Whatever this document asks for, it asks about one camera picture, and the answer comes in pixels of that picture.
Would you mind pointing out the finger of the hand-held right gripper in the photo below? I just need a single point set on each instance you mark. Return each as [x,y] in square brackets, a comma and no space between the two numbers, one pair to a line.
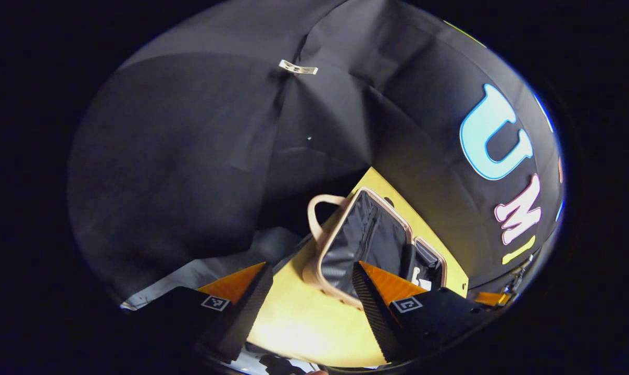
[491,298]

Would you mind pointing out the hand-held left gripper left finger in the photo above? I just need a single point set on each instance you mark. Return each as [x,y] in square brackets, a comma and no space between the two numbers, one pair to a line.
[244,317]

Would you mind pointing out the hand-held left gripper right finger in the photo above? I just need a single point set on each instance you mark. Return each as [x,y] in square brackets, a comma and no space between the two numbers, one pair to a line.
[374,317]

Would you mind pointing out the white pump bottle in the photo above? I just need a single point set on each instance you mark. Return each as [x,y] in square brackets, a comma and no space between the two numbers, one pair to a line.
[424,284]

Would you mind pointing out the pink suitcase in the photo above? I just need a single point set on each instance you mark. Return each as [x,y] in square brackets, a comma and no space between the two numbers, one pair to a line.
[361,245]

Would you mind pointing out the black backdrop cloth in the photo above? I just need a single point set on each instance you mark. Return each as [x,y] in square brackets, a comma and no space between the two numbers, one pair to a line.
[200,156]

